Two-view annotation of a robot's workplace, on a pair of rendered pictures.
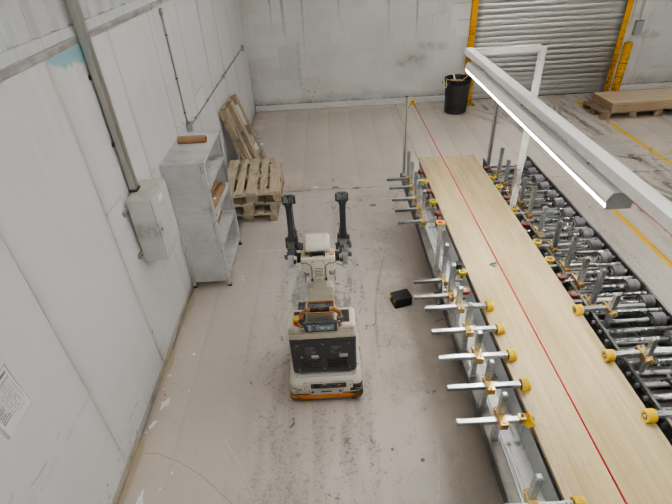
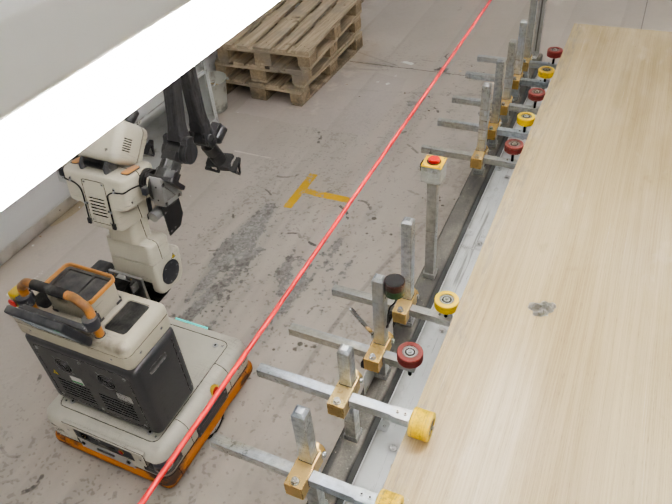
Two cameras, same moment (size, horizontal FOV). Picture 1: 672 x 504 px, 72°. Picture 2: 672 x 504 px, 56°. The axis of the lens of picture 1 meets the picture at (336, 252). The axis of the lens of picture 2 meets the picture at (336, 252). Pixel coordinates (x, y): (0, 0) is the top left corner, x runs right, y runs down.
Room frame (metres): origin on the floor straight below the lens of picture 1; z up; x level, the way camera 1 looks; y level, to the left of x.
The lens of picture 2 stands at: (1.72, -1.43, 2.39)
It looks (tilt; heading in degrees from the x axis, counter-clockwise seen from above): 41 degrees down; 27
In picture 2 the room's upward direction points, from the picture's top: 5 degrees counter-clockwise
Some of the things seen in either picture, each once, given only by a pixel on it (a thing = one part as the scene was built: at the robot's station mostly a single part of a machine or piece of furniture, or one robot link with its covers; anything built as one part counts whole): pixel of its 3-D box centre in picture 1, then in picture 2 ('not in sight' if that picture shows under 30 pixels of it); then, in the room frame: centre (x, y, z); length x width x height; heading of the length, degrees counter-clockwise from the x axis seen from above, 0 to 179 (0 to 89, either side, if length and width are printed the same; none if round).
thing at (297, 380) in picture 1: (326, 361); (153, 389); (2.88, 0.15, 0.16); 0.67 x 0.64 x 0.25; 0
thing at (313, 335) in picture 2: (440, 296); (351, 347); (2.89, -0.84, 0.84); 0.43 x 0.03 x 0.04; 90
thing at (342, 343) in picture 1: (323, 334); (110, 340); (2.78, 0.15, 0.59); 0.55 x 0.34 x 0.83; 90
